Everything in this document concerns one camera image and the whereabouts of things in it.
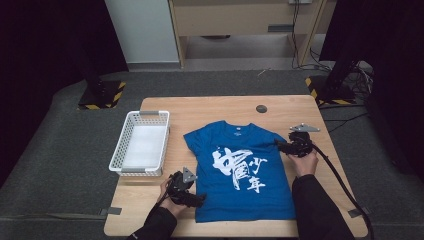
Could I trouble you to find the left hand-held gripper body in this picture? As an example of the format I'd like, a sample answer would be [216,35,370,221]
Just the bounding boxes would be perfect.
[165,167,199,205]

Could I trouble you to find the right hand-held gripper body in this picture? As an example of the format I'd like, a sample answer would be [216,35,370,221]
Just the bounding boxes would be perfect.
[286,122,321,159]

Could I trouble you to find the blue t-shirt with white print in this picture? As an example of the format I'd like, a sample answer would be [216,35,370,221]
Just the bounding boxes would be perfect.
[183,120,298,224]

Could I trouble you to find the person's right hand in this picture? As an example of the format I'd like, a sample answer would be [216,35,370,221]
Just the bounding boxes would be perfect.
[287,146,320,178]

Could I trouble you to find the person's left hand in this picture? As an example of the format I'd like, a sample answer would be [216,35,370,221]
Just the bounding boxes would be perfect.
[159,177,188,220]

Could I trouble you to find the white perforated plastic basket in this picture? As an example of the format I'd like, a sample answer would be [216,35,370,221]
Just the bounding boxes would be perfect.
[108,110,171,177]

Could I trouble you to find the black stand with striped base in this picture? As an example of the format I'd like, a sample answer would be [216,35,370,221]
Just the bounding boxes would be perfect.
[77,56,127,111]
[304,58,358,106]

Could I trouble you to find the grey tape strip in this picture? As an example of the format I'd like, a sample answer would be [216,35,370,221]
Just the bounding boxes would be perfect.
[98,206,123,217]
[347,206,371,219]

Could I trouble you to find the light wooden desk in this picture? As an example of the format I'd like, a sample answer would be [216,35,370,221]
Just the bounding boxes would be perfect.
[167,0,330,69]

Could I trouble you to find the white cabinet panel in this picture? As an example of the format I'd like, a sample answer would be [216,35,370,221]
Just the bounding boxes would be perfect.
[104,0,181,64]

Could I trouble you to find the black floor cable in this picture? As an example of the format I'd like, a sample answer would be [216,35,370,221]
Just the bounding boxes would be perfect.
[318,103,370,133]

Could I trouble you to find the thick black gripper cable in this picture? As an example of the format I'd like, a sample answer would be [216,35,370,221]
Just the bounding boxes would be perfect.
[311,142,375,240]

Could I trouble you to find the tangled cable bundle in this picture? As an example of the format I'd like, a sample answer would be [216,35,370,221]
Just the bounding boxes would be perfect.
[346,60,377,101]

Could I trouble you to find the hanging black cables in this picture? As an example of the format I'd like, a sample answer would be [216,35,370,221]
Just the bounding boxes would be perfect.
[290,0,334,72]

